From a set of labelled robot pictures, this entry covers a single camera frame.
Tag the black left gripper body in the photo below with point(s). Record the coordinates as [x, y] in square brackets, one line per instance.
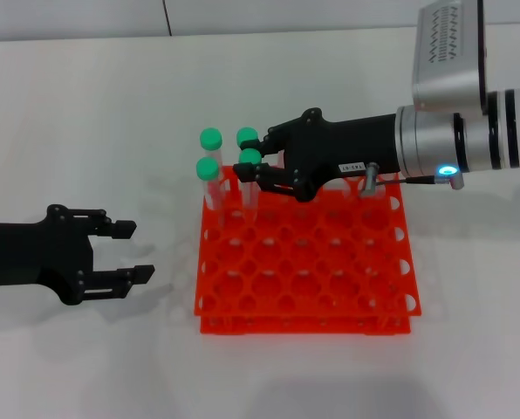
[33, 255]

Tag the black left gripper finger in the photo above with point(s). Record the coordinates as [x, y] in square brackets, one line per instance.
[129, 277]
[122, 230]

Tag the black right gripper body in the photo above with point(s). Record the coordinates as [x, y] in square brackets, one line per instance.
[351, 144]

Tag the orange test tube rack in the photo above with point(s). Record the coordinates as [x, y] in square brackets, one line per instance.
[308, 326]

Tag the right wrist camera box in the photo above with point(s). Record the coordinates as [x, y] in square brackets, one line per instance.
[449, 57]

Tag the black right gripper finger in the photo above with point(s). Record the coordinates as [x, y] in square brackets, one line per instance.
[277, 137]
[277, 179]

